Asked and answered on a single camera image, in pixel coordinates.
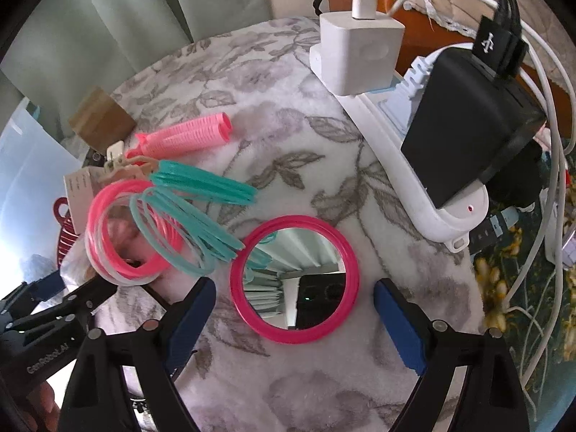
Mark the pink round hand mirror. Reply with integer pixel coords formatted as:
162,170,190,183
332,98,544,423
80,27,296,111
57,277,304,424
229,215,360,344

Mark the red hair claw clip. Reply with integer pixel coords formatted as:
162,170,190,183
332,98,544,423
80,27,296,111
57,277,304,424
53,197,88,269

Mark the pink bangles stack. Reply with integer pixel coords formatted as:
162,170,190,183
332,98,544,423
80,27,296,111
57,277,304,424
84,179,172,287

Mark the white medicine box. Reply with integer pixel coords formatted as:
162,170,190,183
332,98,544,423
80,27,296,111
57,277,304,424
63,166,104,234

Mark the teal thin bangles bundle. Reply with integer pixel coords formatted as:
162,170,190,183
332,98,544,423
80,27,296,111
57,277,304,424
129,160,257,276

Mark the beige hair claw clip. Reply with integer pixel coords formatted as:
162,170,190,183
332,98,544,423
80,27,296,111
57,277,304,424
98,140,159,185

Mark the floral white blanket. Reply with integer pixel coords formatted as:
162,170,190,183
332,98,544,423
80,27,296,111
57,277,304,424
60,17,489,432

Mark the brown packing tape roll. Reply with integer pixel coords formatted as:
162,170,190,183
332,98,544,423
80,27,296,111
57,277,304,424
68,87,137,155

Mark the pink hair roller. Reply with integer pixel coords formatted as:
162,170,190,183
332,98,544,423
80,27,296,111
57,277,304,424
126,113,232,160

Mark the black multiport charger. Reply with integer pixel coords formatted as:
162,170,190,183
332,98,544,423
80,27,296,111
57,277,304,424
412,48,546,207

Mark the white power strip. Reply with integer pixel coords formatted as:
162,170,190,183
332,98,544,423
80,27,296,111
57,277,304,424
336,48,488,253

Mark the green curtain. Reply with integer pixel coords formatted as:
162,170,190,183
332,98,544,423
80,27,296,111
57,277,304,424
1,0,271,139

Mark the white usb charger cube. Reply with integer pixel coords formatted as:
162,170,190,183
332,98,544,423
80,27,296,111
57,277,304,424
319,12,405,96

